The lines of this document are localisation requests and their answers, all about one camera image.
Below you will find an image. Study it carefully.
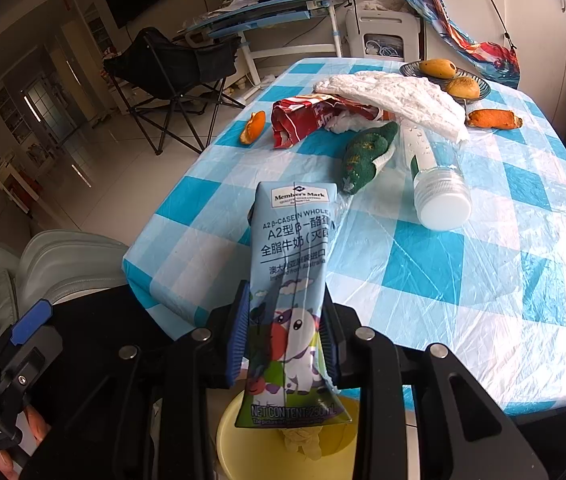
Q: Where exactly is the blue glass-top desk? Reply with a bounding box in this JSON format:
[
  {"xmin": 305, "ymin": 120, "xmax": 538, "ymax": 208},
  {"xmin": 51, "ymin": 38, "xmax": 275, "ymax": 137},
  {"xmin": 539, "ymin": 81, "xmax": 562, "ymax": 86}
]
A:
[{"xmin": 183, "ymin": 0, "xmax": 359, "ymax": 98}]

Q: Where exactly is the white cabinet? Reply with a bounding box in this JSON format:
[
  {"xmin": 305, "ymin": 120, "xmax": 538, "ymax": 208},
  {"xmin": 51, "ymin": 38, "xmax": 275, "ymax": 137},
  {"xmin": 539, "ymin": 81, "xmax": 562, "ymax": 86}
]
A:
[{"xmin": 418, "ymin": 0, "xmax": 566, "ymax": 91}]

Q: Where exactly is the yellow mango with dark spot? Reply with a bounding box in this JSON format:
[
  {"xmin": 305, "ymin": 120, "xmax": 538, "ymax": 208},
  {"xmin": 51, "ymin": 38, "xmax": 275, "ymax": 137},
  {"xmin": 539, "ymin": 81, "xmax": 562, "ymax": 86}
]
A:
[{"xmin": 420, "ymin": 59, "xmax": 459, "ymax": 80}]

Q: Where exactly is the glass door display cabinet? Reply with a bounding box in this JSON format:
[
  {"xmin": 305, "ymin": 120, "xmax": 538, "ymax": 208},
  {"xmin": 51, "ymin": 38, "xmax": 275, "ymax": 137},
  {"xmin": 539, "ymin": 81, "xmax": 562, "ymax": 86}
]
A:
[{"xmin": 0, "ymin": 75, "xmax": 88, "ymax": 221}]

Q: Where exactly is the white tissue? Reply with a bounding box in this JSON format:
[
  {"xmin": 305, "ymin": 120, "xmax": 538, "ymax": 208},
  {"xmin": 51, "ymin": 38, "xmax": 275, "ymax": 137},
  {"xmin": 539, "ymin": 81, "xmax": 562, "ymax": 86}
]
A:
[{"xmin": 330, "ymin": 110, "xmax": 379, "ymax": 135}]

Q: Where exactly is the person's left hand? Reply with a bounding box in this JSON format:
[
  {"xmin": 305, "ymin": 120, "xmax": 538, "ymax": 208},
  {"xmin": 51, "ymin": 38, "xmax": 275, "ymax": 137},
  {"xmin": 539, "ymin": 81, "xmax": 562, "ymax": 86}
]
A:
[{"xmin": 0, "ymin": 405, "xmax": 51, "ymax": 480}]

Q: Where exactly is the rough yellow mango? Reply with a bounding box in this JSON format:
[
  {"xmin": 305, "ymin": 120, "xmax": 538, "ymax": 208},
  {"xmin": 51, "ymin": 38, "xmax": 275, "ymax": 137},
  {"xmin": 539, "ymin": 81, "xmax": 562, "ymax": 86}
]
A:
[{"xmin": 446, "ymin": 76, "xmax": 481, "ymax": 100}]

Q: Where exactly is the red snack bag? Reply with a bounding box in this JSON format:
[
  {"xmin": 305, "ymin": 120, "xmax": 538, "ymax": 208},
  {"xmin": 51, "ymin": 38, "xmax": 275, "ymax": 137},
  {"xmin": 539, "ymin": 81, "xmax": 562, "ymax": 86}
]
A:
[{"xmin": 270, "ymin": 96, "xmax": 384, "ymax": 151}]

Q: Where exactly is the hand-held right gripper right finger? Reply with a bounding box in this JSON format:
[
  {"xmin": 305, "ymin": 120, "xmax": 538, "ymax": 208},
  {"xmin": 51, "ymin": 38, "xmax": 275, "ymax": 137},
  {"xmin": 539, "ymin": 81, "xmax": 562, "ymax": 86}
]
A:
[{"xmin": 319, "ymin": 285, "xmax": 549, "ymax": 480}]

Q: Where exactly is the smooth orange peel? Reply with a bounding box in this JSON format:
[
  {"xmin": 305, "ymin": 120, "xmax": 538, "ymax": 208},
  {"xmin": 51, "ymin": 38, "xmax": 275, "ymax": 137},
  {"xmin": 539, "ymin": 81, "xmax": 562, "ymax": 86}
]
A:
[{"xmin": 239, "ymin": 110, "xmax": 267, "ymax": 147}]

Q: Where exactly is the clear bottle with white cap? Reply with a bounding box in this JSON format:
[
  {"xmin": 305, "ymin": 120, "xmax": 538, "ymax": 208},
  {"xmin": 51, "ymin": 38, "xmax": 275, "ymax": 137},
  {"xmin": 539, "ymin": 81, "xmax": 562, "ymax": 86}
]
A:
[{"xmin": 397, "ymin": 122, "xmax": 472, "ymax": 231}]

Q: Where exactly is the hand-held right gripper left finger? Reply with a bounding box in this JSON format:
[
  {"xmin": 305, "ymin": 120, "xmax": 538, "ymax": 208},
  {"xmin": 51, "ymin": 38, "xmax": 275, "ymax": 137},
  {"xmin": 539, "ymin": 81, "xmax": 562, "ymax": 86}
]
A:
[{"xmin": 113, "ymin": 280, "xmax": 254, "ymax": 480}]

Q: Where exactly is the colourful printed cloth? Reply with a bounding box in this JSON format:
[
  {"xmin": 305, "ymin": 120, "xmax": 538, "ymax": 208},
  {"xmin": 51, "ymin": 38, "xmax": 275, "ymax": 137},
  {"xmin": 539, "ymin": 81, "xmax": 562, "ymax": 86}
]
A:
[{"xmin": 402, "ymin": 0, "xmax": 521, "ymax": 90}]

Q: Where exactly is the orange peel with stem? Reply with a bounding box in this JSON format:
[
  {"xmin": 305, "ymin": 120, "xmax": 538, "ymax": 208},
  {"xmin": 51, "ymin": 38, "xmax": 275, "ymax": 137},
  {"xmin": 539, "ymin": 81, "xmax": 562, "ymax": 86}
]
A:
[{"xmin": 464, "ymin": 102, "xmax": 523, "ymax": 130}]

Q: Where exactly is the green plush toy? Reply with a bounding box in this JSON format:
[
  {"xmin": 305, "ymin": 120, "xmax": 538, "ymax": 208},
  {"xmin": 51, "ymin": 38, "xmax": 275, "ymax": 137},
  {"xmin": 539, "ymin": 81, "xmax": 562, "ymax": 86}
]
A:
[{"xmin": 341, "ymin": 121, "xmax": 400, "ymax": 195}]

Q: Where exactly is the white paper towel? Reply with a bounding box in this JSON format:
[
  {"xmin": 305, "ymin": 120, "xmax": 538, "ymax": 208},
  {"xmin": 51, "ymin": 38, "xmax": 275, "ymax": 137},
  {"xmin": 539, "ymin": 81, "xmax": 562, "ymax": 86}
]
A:
[{"xmin": 313, "ymin": 71, "xmax": 470, "ymax": 143}]

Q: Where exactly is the crumpled pale paper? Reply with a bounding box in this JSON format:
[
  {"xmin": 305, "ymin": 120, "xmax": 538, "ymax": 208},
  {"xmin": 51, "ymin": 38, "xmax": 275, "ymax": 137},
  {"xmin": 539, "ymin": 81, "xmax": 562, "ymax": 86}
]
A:
[{"xmin": 278, "ymin": 425, "xmax": 325, "ymax": 461}]

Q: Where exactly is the yellow plastic bin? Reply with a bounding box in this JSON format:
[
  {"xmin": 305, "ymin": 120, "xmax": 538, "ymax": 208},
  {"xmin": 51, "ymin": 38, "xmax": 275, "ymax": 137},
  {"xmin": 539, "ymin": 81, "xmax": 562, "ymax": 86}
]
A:
[{"xmin": 215, "ymin": 390, "xmax": 361, "ymax": 480}]

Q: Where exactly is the grey leather armchair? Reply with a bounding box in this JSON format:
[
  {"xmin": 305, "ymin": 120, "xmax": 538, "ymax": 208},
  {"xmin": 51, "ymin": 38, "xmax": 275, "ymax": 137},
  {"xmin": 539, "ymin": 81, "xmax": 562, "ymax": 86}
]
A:
[{"xmin": 0, "ymin": 230, "xmax": 128, "ymax": 361}]

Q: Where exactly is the dark glass bowl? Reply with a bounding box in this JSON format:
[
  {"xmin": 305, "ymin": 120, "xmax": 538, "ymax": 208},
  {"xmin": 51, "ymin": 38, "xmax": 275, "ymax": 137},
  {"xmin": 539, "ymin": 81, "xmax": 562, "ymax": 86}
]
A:
[{"xmin": 399, "ymin": 60, "xmax": 492, "ymax": 101}]

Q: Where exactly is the blue milk carton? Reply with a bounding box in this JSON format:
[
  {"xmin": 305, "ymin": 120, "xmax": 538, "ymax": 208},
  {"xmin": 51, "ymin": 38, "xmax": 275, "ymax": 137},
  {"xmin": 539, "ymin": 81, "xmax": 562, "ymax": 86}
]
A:
[{"xmin": 234, "ymin": 180, "xmax": 354, "ymax": 429}]

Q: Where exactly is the black folding chair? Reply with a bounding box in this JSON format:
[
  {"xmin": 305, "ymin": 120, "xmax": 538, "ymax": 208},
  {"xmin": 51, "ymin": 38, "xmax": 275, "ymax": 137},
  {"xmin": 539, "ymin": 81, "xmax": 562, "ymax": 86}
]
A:
[{"xmin": 103, "ymin": 26, "xmax": 244, "ymax": 156}]

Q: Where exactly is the black cord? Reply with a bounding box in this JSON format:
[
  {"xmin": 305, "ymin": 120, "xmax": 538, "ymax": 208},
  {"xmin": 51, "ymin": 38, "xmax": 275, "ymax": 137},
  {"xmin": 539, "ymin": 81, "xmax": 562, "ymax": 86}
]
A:
[{"xmin": 426, "ymin": 0, "xmax": 519, "ymax": 53}]

